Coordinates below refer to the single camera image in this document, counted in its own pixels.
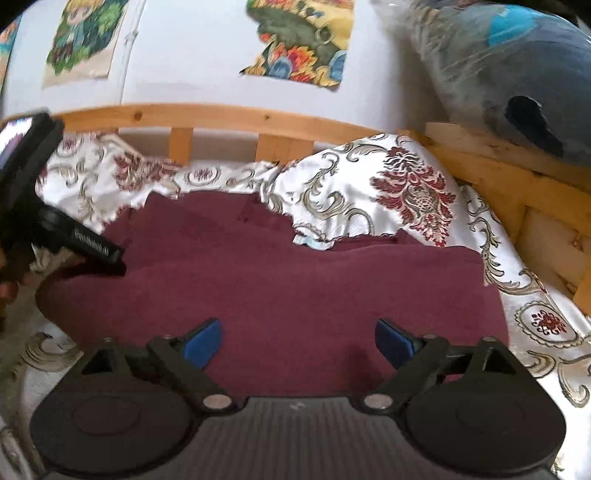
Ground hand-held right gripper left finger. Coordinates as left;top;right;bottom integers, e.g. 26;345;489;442
81;318;234;412

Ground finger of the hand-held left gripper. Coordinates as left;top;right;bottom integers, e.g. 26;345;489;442
104;244;127;277

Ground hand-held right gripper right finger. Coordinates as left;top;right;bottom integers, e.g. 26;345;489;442
360;318;519;412

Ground maroon long-sleeved shirt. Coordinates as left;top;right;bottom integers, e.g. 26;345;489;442
34;190;511;402

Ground person's left hand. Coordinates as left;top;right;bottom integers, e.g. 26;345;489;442
0;258;33;333

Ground floral satin blanket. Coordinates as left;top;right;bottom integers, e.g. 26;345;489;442
0;131;591;480

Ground blue plush toy in plastic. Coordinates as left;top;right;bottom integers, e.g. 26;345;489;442
369;0;591;162

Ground orange and blue wall poster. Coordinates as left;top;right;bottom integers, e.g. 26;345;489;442
0;14;24;97

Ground cartoon figure wall poster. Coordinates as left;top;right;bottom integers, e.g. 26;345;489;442
41;0;130;89

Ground white wall pipe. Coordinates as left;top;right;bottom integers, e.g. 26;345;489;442
119;0;148;107

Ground torn colourful wall poster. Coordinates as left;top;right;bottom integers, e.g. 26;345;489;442
239;0;356;90

